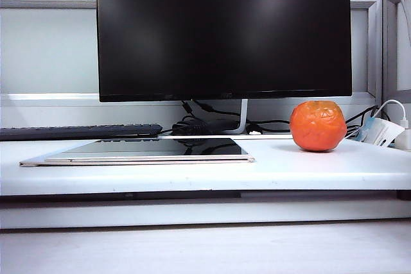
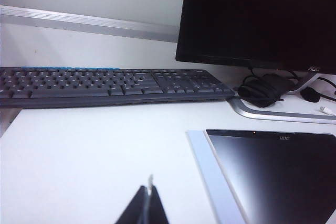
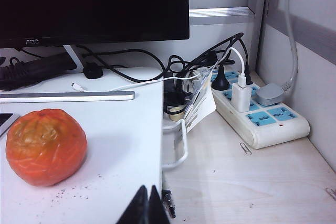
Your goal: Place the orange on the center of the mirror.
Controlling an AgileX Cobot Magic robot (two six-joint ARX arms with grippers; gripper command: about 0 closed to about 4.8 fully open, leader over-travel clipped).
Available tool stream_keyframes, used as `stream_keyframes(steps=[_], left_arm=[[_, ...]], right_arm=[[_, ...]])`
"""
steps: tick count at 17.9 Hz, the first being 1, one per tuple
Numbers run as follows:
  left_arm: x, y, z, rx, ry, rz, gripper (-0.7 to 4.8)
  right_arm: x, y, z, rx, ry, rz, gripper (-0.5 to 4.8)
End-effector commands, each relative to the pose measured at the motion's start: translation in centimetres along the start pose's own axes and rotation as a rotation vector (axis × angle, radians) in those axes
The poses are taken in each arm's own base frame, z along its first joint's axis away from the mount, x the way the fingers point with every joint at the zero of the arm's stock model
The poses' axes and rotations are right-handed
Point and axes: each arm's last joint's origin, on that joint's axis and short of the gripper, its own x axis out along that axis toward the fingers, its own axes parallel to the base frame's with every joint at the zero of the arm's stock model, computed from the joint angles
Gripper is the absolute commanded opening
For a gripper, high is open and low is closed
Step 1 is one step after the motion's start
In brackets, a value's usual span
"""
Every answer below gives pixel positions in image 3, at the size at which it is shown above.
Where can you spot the black power plug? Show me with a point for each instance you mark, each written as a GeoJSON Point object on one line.
{"type": "Point", "coordinates": [220, 83]}

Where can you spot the white and blue power strip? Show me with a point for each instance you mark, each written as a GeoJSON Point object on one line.
{"type": "Point", "coordinates": [275, 132]}

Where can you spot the white monitor stand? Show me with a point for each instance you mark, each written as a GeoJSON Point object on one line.
{"type": "Point", "coordinates": [72, 56]}

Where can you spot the white USB charger block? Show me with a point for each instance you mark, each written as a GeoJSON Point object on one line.
{"type": "Point", "coordinates": [241, 99]}

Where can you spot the grey plug adapter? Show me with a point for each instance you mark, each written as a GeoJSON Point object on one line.
{"type": "Point", "coordinates": [270, 94]}

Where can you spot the grey partition post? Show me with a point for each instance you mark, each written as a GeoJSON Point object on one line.
{"type": "Point", "coordinates": [261, 24]}

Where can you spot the orange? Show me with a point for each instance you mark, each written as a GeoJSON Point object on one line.
{"type": "Point", "coordinates": [44, 148]}

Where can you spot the white desk riser platform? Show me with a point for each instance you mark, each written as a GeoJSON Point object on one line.
{"type": "Point", "coordinates": [118, 142]}

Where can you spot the beige tape roll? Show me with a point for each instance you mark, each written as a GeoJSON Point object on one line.
{"type": "Point", "coordinates": [174, 115]}

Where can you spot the silver paper clip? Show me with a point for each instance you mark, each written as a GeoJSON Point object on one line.
{"type": "Point", "coordinates": [331, 193]}
{"type": "Point", "coordinates": [246, 148]}

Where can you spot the black AOC computer monitor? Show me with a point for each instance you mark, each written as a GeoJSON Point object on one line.
{"type": "Point", "coordinates": [92, 3]}

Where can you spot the small metal connector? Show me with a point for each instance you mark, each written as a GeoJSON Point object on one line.
{"type": "Point", "coordinates": [169, 203]}

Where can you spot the printed paper tag in bag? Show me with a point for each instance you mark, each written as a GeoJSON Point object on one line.
{"type": "Point", "coordinates": [202, 103]}

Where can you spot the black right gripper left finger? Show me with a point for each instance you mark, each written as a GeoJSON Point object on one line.
{"type": "Point", "coordinates": [139, 208]}

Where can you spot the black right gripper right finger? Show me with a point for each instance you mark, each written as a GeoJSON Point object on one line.
{"type": "Point", "coordinates": [157, 208]}

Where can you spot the slim white flat bar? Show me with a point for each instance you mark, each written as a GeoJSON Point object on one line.
{"type": "Point", "coordinates": [65, 96]}

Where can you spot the aluminium partition rail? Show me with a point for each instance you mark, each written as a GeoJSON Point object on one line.
{"type": "Point", "coordinates": [220, 15]}

